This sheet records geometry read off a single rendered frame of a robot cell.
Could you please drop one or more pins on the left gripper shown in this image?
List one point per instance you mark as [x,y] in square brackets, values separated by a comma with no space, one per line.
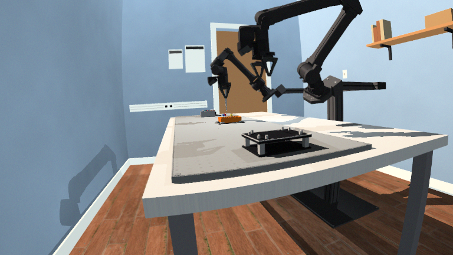
[263,57]

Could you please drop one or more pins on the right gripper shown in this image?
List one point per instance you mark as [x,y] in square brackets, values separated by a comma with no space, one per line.
[226,86]

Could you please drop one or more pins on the orange tube rack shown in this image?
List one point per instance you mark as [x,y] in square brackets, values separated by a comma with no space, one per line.
[229,119]

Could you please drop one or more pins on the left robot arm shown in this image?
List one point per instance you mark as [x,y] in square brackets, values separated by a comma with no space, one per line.
[310,73]

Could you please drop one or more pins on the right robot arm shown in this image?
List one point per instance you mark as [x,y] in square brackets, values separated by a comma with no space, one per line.
[221,71]

